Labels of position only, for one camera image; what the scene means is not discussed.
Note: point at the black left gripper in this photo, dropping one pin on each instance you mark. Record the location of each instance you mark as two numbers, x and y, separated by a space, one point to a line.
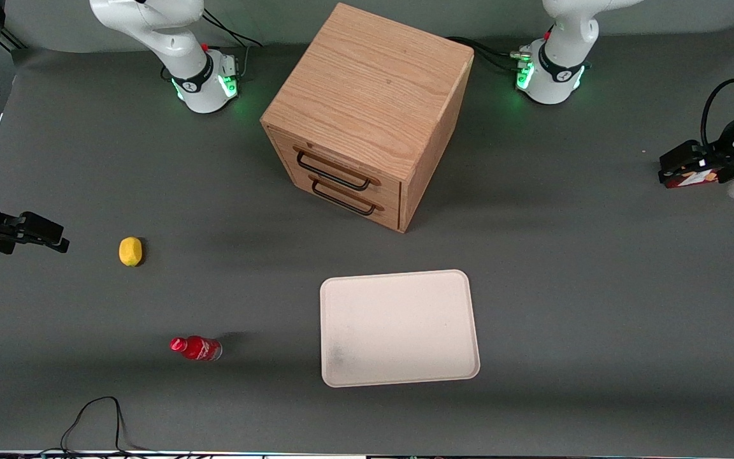
720 159

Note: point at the red tartan cookie box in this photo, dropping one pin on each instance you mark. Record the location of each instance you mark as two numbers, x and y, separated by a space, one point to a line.
692 179

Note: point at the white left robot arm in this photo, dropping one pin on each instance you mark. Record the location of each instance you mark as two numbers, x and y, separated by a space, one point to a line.
558 76

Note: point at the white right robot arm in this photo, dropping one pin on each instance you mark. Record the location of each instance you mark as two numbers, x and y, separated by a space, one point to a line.
195 70

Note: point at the beige plastic tray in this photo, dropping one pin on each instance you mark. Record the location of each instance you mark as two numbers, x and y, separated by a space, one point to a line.
399 328

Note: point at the yellow lemon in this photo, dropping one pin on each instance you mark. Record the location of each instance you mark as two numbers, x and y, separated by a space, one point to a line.
130 251

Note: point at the red soda bottle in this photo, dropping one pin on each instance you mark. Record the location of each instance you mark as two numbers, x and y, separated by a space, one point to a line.
198 348

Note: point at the wooden drawer front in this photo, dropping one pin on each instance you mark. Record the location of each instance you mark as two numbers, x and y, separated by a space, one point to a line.
387 213
389 185

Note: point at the wooden drawer cabinet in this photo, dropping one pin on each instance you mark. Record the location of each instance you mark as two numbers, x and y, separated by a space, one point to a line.
373 95

